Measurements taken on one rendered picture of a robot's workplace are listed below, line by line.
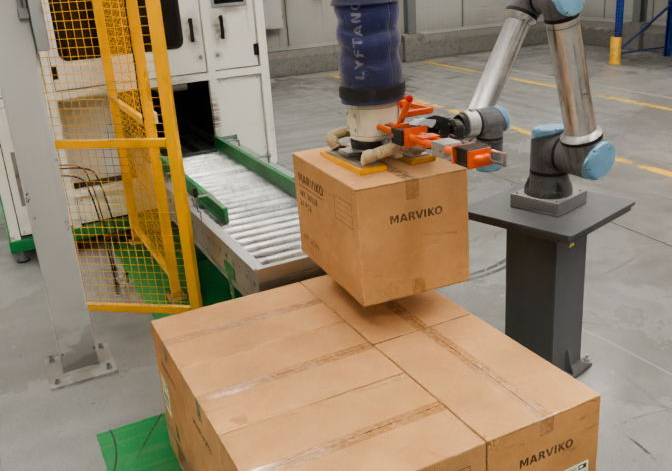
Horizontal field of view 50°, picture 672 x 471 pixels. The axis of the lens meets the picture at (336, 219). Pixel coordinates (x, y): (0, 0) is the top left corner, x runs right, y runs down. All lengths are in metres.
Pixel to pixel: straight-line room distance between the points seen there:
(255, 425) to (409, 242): 0.76
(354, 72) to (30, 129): 1.47
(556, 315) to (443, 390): 1.02
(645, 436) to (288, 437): 1.50
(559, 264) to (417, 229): 0.82
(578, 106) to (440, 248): 0.73
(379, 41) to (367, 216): 0.57
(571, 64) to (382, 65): 0.67
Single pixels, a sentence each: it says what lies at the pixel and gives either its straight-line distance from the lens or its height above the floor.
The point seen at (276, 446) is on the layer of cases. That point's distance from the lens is 2.01.
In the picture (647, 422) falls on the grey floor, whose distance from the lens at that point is 3.12.
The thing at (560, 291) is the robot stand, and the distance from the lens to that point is 3.07.
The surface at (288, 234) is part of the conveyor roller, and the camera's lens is 3.45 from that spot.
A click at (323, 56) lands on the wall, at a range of 12.25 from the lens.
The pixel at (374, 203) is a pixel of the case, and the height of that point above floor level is 1.02.
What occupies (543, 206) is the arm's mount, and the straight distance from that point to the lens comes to 2.94.
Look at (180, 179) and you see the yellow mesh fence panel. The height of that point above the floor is 0.82.
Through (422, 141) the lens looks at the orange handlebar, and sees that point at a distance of 2.21.
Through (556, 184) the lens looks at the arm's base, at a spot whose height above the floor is 0.86.
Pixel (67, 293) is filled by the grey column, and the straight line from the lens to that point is 3.50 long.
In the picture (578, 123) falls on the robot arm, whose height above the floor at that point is 1.13.
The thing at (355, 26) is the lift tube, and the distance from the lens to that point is 2.42.
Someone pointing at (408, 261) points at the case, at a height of 0.80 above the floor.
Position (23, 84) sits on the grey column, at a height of 1.35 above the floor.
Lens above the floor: 1.74
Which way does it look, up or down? 20 degrees down
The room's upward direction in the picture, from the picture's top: 4 degrees counter-clockwise
